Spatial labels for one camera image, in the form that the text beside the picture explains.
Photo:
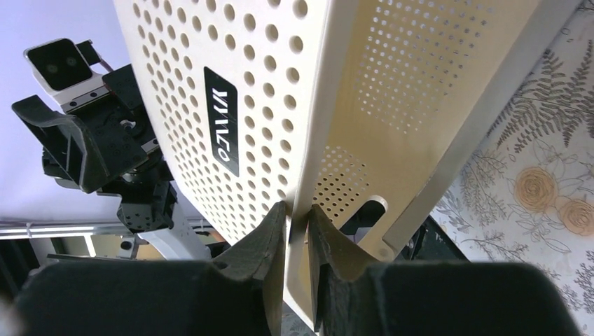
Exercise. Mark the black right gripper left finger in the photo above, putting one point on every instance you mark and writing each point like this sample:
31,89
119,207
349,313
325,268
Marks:
237,293

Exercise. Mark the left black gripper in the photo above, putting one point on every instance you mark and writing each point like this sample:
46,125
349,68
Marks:
109,128

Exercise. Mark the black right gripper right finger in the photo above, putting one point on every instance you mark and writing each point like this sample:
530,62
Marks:
353,293

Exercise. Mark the cream plastic basket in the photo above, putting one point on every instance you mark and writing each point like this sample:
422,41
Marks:
335,103

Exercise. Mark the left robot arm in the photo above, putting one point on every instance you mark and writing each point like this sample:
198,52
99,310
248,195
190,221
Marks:
181,242

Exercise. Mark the floral tablecloth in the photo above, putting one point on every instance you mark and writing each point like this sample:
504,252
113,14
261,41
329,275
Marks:
529,185

